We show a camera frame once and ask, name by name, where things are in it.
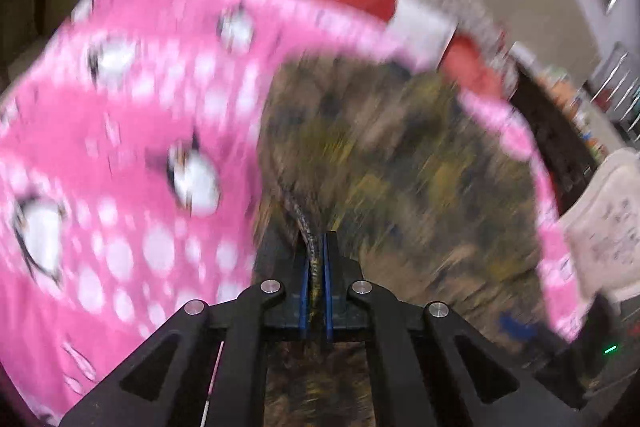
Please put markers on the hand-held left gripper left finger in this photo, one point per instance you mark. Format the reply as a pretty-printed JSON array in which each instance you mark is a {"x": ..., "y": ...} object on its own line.
[{"x": 302, "y": 287}]

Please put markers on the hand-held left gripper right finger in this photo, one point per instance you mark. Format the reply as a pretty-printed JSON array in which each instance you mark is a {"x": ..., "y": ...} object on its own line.
[{"x": 328, "y": 287}]

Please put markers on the brown patterned garment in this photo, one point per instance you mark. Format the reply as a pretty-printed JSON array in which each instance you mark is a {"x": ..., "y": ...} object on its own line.
[{"x": 400, "y": 157}]

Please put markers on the white ornate chair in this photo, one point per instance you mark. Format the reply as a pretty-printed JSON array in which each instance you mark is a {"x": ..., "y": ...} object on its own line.
[{"x": 607, "y": 217}]

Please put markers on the dark carved wooden cabinet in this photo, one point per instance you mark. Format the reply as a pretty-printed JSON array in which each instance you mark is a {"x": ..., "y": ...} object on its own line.
[{"x": 555, "y": 142}]

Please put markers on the pile of colourful small items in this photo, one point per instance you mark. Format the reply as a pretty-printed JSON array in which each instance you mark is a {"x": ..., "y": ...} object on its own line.
[{"x": 575, "y": 107}]

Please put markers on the pink printed blanket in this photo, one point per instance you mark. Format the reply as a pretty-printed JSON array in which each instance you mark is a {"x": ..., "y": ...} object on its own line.
[{"x": 125, "y": 117}]

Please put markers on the metal railing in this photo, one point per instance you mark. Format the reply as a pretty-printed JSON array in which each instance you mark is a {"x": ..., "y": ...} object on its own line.
[{"x": 617, "y": 82}]

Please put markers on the small red pillow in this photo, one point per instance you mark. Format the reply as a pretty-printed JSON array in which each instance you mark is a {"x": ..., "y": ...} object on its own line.
[{"x": 472, "y": 67}]

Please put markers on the white pillow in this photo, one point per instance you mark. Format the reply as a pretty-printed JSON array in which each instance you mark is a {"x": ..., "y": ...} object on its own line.
[{"x": 420, "y": 29}]

